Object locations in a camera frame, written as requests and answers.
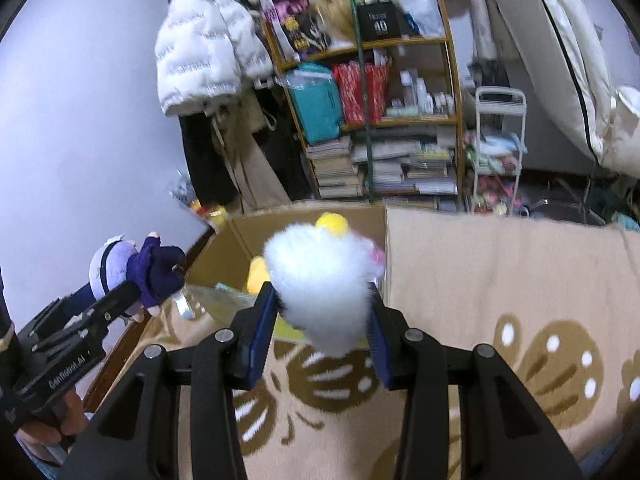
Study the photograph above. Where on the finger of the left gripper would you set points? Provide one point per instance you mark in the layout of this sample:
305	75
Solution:
75	303
114	304

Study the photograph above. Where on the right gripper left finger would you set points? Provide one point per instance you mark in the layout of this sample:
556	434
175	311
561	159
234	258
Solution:
134	433

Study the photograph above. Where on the purple white plush doll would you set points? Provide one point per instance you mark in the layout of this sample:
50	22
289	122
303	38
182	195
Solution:
154	268

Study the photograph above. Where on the green tissue pack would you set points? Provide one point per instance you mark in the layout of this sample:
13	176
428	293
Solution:
222	302

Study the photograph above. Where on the pink plush toy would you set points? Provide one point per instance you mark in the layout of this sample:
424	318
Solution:
377	260

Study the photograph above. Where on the white fluffy plush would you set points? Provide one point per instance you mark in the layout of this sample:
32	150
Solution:
329	301

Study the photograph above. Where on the yellow plush toy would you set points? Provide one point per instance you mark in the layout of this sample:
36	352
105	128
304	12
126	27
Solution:
290	247

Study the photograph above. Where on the person left hand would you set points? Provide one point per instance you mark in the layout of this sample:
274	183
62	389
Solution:
38	437

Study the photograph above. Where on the cardboard box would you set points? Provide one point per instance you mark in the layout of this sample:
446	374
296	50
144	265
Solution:
226	257

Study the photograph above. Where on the beige trench coat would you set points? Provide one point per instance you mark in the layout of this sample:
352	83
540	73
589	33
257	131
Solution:
235	125

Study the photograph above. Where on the stack of books left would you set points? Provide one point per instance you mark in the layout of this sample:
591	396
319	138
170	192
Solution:
335	174

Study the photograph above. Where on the stack of books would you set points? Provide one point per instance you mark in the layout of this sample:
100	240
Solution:
413	162
335	174

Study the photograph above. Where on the white puffer jacket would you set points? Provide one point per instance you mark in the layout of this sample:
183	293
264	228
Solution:
207	53

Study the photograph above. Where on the white rolling cart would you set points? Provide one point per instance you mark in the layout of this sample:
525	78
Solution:
494	151

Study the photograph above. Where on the stack of books right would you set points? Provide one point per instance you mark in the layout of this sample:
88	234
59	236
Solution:
413	162

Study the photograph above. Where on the teal bag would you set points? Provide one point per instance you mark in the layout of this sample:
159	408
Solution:
317	102

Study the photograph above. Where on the cream folded mattress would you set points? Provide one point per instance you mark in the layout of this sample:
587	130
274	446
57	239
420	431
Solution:
566	63

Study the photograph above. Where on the wooden bookshelf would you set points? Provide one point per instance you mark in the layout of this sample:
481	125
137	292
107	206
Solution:
423	87

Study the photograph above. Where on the purple anime print bag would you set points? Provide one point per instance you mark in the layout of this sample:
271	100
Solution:
296	27

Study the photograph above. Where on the red gift bag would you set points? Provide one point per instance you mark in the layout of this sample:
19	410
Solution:
347	77

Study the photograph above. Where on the blonde wig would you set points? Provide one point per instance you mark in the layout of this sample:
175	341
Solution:
337	21

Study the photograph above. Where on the black box number 40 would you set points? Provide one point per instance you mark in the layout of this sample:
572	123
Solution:
378	20

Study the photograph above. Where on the green pole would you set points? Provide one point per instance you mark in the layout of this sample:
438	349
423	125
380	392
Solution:
365	101

